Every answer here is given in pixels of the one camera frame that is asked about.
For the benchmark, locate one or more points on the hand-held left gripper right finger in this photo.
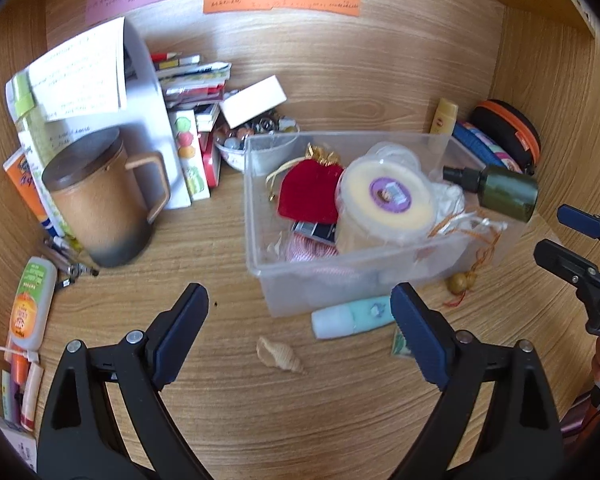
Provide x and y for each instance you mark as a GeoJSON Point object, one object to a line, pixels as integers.
{"type": "Point", "coordinates": [420, 335]}

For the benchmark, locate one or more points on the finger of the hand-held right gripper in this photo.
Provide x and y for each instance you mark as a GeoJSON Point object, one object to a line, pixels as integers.
{"type": "Point", "coordinates": [580, 220]}
{"type": "Point", "coordinates": [562, 260]}

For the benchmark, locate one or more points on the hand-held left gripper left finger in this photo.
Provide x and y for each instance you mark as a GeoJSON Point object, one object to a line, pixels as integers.
{"type": "Point", "coordinates": [180, 335]}

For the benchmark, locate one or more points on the yellow gourd charm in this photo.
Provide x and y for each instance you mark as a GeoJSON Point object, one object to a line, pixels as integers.
{"type": "Point", "coordinates": [462, 282]}

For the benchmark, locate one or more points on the dark green spray bottle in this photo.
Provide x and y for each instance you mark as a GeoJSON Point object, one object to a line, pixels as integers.
{"type": "Point", "coordinates": [505, 190]}

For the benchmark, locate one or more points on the clear plastic box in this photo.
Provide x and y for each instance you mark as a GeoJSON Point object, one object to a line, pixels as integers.
{"type": "Point", "coordinates": [360, 262]}

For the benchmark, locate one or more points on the clear round cotton pad container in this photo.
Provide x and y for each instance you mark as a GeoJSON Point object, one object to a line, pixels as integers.
{"type": "Point", "coordinates": [380, 210]}

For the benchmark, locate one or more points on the red velvet pouch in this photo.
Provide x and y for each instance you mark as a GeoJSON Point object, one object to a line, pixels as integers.
{"type": "Point", "coordinates": [310, 192]}

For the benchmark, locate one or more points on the wooden desktop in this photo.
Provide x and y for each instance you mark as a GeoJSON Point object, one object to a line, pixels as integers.
{"type": "Point", "coordinates": [330, 410]}

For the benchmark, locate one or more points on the small green packet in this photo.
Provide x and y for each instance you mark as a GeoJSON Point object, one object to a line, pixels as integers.
{"type": "Point", "coordinates": [401, 347]}

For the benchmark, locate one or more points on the small teal white tube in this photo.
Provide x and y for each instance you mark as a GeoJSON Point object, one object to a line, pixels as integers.
{"type": "Point", "coordinates": [350, 317]}

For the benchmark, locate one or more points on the beige seashell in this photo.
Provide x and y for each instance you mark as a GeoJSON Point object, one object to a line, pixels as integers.
{"type": "Point", "coordinates": [275, 352]}

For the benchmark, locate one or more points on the black orange zip case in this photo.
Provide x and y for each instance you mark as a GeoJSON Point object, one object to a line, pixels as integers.
{"type": "Point", "coordinates": [515, 127]}

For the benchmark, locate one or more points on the blue patchwork pouch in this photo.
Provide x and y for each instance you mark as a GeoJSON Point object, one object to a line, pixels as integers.
{"type": "Point", "coordinates": [480, 142]}

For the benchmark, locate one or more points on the brown lidded mug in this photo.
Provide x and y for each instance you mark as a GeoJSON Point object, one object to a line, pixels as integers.
{"type": "Point", "coordinates": [100, 210]}

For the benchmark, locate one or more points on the small black case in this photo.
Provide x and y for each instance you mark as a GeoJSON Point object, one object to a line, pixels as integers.
{"type": "Point", "coordinates": [315, 230]}

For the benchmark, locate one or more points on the white orange green bottle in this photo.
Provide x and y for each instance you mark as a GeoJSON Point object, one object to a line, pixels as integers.
{"type": "Point", "coordinates": [30, 305]}

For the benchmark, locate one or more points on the white red lip balm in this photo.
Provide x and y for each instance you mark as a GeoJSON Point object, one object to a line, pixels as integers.
{"type": "Point", "coordinates": [30, 400]}

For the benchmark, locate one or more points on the orange lighter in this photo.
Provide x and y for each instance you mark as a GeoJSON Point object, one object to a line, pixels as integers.
{"type": "Point", "coordinates": [19, 377]}

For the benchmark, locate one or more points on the yellow tube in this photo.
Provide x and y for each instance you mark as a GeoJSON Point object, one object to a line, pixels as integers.
{"type": "Point", "coordinates": [444, 117]}

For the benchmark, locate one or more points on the red white box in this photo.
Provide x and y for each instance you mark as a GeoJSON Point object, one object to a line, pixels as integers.
{"type": "Point", "coordinates": [211, 165]}

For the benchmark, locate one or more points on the fruit print box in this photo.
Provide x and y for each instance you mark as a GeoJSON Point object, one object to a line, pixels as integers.
{"type": "Point", "coordinates": [189, 160]}

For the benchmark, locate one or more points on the glass bowl of trinkets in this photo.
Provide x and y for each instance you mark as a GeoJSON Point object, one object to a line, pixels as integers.
{"type": "Point", "coordinates": [232, 157]}

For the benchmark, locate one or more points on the white cardboard box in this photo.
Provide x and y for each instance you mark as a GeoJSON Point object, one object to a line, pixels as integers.
{"type": "Point", "coordinates": [15, 442]}

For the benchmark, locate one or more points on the orange tube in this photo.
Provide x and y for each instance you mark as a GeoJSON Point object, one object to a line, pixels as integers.
{"type": "Point", "coordinates": [25, 180]}

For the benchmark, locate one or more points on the green white carton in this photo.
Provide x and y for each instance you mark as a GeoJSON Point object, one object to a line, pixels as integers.
{"type": "Point", "coordinates": [35, 140]}

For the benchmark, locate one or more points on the small white box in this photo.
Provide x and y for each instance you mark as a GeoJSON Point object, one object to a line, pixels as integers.
{"type": "Point", "coordinates": [252, 102]}

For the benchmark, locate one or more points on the stack of booklets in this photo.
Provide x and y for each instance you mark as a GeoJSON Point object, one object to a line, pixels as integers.
{"type": "Point", "coordinates": [195, 77]}

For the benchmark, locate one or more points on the white printed paper sheet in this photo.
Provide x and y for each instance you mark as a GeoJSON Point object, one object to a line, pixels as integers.
{"type": "Point", "coordinates": [75, 80]}

